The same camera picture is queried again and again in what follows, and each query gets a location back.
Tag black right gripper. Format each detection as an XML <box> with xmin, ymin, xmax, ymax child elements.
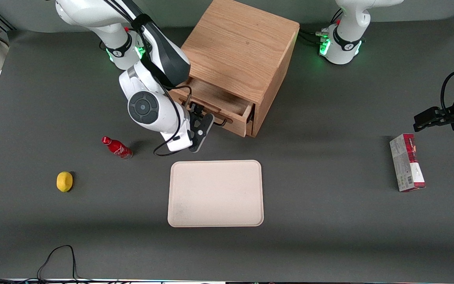
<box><xmin>184</xmin><ymin>102</ymin><xmax>214</xmax><ymax>133</ymax></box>

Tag black metal drawer handle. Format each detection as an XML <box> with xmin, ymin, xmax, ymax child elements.
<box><xmin>201</xmin><ymin>112</ymin><xmax>228</xmax><ymax>127</ymax></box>

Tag wooden drawer with slide rails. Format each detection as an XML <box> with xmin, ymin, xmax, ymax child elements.
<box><xmin>171</xmin><ymin>77</ymin><xmax>256</xmax><ymax>137</ymax></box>

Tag wooden drawer cabinet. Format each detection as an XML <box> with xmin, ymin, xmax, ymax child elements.
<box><xmin>171</xmin><ymin>0</ymin><xmax>300</xmax><ymax>138</ymax></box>

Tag red and white carton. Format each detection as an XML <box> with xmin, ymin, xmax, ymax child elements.
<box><xmin>389</xmin><ymin>133</ymin><xmax>426</xmax><ymax>192</ymax></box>

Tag beige plastic tray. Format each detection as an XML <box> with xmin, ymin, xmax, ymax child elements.
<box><xmin>167</xmin><ymin>160</ymin><xmax>264</xmax><ymax>228</ymax></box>

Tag red cola bottle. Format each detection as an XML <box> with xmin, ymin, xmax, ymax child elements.
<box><xmin>101</xmin><ymin>136</ymin><xmax>133</xmax><ymax>160</ymax></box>

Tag yellow lemon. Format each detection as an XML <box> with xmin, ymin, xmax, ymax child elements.
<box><xmin>56</xmin><ymin>171</ymin><xmax>73</xmax><ymax>192</ymax></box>

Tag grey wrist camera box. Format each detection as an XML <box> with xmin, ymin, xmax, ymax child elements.
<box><xmin>188</xmin><ymin>114</ymin><xmax>215</xmax><ymax>153</ymax></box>

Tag black left base cables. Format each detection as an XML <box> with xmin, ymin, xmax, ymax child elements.
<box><xmin>298</xmin><ymin>28</ymin><xmax>330</xmax><ymax>47</ymax></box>

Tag black loose looped cable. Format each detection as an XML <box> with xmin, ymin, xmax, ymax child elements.
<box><xmin>0</xmin><ymin>245</ymin><xmax>121</xmax><ymax>284</ymax></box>

